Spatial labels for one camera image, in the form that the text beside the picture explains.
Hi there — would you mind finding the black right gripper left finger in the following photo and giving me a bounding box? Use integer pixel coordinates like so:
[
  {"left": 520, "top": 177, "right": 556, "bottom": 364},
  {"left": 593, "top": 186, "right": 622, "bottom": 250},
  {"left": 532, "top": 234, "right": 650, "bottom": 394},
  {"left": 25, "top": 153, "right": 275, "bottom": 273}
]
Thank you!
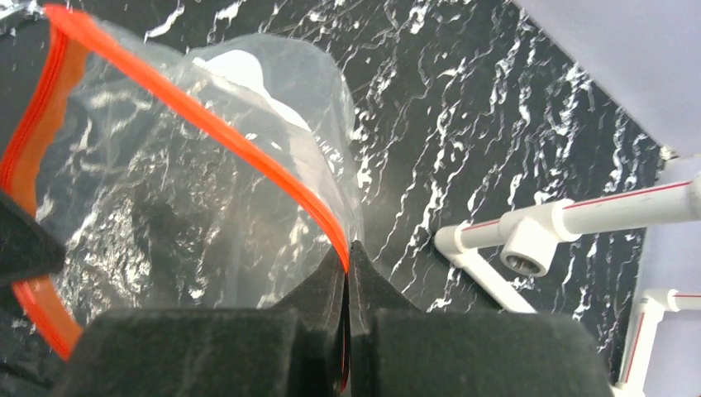
[{"left": 51, "top": 251, "right": 346, "bottom": 396}]

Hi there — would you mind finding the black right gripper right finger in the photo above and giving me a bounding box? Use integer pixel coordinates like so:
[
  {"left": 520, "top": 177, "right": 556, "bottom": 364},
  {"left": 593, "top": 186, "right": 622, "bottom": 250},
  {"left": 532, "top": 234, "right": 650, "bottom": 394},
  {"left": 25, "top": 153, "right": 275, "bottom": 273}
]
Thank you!
[{"left": 347, "top": 242, "right": 613, "bottom": 396}]

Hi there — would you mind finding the white pvc pipe frame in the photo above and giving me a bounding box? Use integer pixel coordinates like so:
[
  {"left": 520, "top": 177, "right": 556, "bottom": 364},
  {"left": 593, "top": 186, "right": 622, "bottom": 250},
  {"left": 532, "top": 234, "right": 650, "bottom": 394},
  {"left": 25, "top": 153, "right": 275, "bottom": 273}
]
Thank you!
[{"left": 434, "top": 156, "right": 700, "bottom": 396}]

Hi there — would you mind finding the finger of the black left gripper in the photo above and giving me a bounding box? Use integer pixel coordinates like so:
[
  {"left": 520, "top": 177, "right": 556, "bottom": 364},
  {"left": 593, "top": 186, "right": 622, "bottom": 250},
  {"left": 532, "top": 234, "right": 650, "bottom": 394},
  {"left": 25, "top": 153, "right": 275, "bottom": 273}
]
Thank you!
[{"left": 1, "top": 191, "right": 66, "bottom": 285}]

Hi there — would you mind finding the clear zip bag orange zipper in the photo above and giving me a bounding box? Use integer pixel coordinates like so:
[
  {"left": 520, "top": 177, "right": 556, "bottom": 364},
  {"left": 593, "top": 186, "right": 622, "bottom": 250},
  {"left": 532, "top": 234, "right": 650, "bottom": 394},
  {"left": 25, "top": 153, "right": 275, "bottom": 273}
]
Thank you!
[{"left": 1, "top": 4, "right": 363, "bottom": 359}]

